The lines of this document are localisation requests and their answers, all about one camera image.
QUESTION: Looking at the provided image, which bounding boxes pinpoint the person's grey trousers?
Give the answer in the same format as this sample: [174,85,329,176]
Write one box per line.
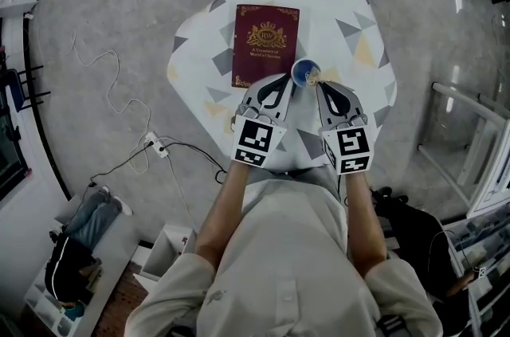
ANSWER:
[242,163,339,205]

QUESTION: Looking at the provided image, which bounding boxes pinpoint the white desk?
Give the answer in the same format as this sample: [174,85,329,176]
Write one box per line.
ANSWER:
[417,81,510,220]

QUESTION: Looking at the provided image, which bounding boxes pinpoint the white open box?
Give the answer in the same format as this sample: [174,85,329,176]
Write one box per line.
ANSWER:
[133,223,198,291]

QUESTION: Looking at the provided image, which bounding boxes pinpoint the dark red hardcover book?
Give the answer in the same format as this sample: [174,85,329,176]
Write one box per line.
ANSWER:
[230,3,300,88]

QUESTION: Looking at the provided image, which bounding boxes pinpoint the person's left forearm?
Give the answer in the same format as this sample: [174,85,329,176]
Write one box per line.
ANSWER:
[194,159,252,272]

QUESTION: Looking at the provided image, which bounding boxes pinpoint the white cable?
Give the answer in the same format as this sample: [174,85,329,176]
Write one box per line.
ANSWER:
[70,29,153,174]

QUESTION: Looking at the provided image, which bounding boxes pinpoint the white storage shelf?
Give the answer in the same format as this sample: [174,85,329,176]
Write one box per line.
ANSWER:
[441,203,510,337]

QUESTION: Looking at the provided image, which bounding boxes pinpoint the table with patterned white cloth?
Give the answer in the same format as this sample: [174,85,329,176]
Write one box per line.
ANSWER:
[166,0,398,173]

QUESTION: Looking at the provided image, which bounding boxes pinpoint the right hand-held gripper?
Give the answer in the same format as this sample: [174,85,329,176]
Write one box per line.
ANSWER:
[315,83,375,176]

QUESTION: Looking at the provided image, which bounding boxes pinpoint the blue chair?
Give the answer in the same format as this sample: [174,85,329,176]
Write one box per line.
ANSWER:
[0,66,51,112]

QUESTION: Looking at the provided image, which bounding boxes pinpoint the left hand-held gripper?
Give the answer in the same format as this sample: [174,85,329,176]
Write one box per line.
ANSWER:
[229,73,295,169]

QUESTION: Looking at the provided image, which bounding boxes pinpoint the person's right forearm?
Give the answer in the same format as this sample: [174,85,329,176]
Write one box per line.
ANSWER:
[344,172,387,275]

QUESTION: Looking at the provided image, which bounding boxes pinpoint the white power strip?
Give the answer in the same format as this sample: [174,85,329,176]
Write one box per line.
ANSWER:
[143,131,170,159]

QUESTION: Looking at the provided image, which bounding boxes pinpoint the black cable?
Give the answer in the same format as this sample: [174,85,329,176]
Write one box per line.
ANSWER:
[88,141,229,189]

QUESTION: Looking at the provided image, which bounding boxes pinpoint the person's white shirt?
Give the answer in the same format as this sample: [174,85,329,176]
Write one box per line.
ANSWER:
[125,171,443,337]

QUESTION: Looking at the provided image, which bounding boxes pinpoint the green cup with blue inside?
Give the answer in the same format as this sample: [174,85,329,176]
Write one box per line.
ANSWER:
[291,58,321,88]

